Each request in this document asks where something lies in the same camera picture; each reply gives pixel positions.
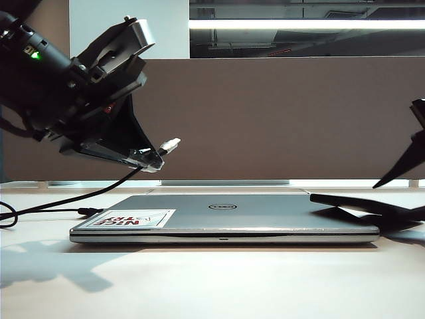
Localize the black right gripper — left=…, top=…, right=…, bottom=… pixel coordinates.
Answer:
left=372, top=98, right=425, bottom=189

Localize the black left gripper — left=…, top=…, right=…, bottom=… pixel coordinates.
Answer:
left=26, top=56, right=165, bottom=173

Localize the black charging cable silver plug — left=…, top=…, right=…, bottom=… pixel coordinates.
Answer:
left=0, top=137, right=182, bottom=229

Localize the black smartphone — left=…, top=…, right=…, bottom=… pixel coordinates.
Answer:
left=310, top=193, right=425, bottom=231

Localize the white red laptop sticker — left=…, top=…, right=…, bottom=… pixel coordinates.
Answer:
left=86, top=209, right=177, bottom=229

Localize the brown partition panel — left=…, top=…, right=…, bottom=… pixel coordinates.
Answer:
left=0, top=56, right=425, bottom=182

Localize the dark glass window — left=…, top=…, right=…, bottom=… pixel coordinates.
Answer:
left=189, top=0, right=425, bottom=59

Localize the silver Dell laptop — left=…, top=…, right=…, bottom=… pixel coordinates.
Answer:
left=68, top=194, right=380, bottom=244

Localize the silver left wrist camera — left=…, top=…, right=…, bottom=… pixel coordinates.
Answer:
left=78, top=16, right=156, bottom=84

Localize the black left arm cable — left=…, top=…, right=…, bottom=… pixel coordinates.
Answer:
left=0, top=111, right=34, bottom=141

